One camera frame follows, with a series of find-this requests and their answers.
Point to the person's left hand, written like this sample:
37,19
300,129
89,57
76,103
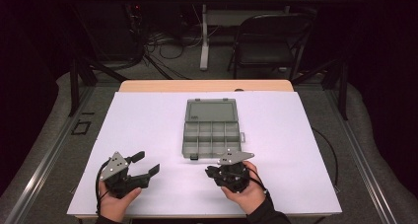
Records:
115,207

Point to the black metal stand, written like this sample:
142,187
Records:
341,86
75,82

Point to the black folding chair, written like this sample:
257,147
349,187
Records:
266,43

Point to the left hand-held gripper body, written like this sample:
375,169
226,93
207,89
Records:
120,176

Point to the aluminium floor rail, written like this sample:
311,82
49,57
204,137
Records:
39,166
361,166

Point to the clear grey compartment box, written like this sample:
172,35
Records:
212,127

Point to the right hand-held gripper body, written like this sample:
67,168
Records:
230,176

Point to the white table board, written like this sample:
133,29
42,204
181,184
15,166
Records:
157,128

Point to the short black tape strip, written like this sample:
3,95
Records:
87,113

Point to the person's right hand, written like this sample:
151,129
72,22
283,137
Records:
246,197

